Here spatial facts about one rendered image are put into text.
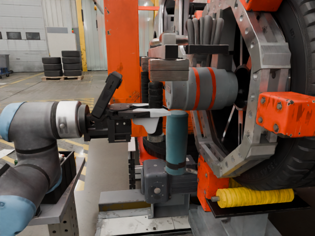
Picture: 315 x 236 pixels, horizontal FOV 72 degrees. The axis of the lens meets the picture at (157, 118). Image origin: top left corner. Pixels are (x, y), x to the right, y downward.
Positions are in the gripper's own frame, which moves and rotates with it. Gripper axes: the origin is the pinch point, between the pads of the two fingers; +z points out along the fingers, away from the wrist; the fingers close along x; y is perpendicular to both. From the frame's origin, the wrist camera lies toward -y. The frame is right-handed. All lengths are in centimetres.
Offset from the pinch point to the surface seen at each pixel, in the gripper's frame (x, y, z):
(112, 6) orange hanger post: -60, -34, -15
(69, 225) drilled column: -30, 60, -37
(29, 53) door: -1252, -17, -545
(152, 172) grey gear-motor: -41, 42, 1
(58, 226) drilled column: -30, 60, -42
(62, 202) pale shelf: -18, 38, -34
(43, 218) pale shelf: -11, 39, -38
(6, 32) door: -1239, -124, -637
